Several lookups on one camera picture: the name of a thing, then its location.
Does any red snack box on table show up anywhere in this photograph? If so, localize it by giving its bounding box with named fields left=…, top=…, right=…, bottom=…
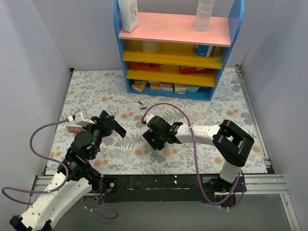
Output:
left=66, top=125, right=84, bottom=133

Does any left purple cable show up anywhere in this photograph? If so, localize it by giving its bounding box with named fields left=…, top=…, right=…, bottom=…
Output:
left=1, top=119, right=119, bottom=220

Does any floral tablecloth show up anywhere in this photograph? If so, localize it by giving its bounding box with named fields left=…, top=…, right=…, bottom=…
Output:
left=44, top=69, right=268, bottom=176

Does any blue white can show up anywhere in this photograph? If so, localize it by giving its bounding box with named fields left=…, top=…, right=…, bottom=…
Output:
left=193, top=44, right=216, bottom=57

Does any aluminium frame rail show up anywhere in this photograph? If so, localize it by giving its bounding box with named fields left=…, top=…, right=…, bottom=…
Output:
left=235, top=64, right=301, bottom=231

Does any orange red snack box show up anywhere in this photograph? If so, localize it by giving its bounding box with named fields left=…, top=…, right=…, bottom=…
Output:
left=129, top=62, right=162, bottom=71

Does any red snack box on shelf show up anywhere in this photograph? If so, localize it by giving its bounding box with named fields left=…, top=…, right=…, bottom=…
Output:
left=179, top=65, right=214, bottom=74

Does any yellow tissue pack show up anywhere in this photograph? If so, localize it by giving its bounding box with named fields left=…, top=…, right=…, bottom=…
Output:
left=131, top=80, right=148, bottom=92

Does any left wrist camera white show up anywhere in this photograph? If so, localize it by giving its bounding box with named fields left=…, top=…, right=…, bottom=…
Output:
left=66, top=109, right=95, bottom=127

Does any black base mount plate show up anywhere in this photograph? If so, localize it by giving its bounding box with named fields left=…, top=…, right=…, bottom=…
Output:
left=92, top=174, right=206, bottom=203

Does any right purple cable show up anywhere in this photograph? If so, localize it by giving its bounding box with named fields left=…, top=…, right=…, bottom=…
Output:
left=143, top=103, right=247, bottom=206

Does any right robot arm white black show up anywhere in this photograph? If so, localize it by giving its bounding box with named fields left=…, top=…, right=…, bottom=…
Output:
left=141, top=114, right=255, bottom=192

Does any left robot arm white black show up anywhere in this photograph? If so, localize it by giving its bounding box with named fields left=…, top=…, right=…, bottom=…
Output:
left=10, top=109, right=126, bottom=231

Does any purple cable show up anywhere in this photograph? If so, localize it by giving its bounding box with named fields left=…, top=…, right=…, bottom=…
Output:
left=1, top=119, right=119, bottom=220
left=143, top=103, right=247, bottom=206

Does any clear plastic water bottle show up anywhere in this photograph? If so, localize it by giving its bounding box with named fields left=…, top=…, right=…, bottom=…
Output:
left=194, top=0, right=215, bottom=31

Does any blue wooden shelf unit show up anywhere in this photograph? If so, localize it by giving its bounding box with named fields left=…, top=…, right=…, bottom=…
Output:
left=114, top=0, right=245, bottom=101

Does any white plastic bottle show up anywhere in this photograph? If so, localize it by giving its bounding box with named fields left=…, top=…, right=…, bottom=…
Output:
left=118, top=0, right=139, bottom=33

